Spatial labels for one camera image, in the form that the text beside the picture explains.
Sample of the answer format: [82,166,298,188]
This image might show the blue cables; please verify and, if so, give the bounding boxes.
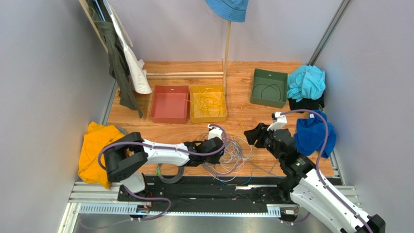
[197,131,253,185]

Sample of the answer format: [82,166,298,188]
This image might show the royal blue towel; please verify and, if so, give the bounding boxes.
[293,113,337,159]

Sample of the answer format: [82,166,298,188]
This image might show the white cables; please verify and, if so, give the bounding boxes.
[197,131,285,182]

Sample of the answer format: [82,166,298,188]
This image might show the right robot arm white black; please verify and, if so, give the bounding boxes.
[244,123,386,233]

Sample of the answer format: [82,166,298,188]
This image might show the green plastic bin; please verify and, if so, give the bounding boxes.
[250,68,288,108]

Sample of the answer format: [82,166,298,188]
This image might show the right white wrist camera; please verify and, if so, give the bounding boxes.
[267,112,288,131]

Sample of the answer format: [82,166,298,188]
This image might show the black cable in green bin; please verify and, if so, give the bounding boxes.
[252,83,282,103]

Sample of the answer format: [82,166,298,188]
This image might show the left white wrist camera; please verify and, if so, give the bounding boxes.
[207,124,224,141]

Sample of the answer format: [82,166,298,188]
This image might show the black cloth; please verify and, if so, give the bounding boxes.
[288,95,325,111]

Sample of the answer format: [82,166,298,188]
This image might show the turquoise cloth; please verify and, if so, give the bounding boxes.
[287,65,326,102]

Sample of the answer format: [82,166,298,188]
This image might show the red plastic bin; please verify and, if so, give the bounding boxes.
[150,85,190,124]

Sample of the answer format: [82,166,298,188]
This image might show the wooden hat stand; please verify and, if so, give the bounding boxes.
[147,21,232,94]

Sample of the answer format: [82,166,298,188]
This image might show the corner aluminium profile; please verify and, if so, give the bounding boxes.
[307,0,352,66]

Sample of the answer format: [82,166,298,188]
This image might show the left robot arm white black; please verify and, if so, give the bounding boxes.
[98,128,226,194]

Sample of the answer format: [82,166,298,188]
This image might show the olive green garment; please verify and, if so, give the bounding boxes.
[86,0,143,118]

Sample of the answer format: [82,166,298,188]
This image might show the wooden clothes rack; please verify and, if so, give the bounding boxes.
[78,0,108,53]

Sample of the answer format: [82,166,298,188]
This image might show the yellow orange cloth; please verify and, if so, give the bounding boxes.
[78,121,125,189]

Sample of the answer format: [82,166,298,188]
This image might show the yellow plastic bin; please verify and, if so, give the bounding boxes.
[189,84,227,123]

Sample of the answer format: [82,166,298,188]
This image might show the yellow cables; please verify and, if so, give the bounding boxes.
[184,82,248,136]

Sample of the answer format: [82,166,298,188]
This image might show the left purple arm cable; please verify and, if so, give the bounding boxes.
[97,124,229,222]

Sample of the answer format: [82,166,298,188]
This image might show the coiled grey cable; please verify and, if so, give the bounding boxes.
[156,163,185,184]

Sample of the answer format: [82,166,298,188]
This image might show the aluminium rail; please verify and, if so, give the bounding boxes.
[68,181,360,218]

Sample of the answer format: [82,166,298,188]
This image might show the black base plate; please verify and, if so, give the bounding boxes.
[138,175,297,214]

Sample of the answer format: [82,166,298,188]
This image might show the blue bucket hat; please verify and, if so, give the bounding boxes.
[205,0,249,23]

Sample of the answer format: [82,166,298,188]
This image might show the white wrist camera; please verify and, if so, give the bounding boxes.
[267,112,288,131]
[207,124,224,141]

